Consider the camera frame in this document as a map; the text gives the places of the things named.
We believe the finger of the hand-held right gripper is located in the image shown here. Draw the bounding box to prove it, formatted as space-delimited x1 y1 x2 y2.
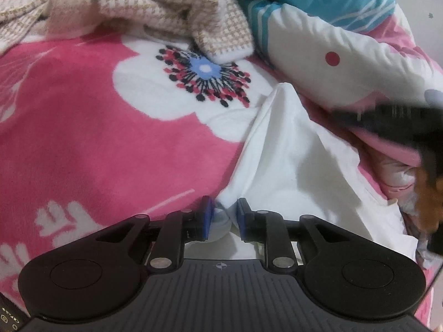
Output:
332 103 418 142

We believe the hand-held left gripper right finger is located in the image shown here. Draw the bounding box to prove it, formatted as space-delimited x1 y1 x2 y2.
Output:
236 197 350 272

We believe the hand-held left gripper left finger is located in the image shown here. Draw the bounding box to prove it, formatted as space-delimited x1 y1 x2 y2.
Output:
95 195 212 272

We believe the white shirt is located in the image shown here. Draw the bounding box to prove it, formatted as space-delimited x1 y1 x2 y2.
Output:
213 82 421 270

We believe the person's right hand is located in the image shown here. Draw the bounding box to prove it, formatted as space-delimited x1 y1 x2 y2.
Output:
413 168 443 236

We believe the pink white grey quilt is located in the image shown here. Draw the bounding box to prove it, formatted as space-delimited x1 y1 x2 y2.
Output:
239 2 443 201

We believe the pink floral bed blanket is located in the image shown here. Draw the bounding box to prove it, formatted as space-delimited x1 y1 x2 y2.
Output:
0 0 443 332

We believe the beige houndstooth knit garment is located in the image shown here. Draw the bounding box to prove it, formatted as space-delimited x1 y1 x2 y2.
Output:
0 0 255 64

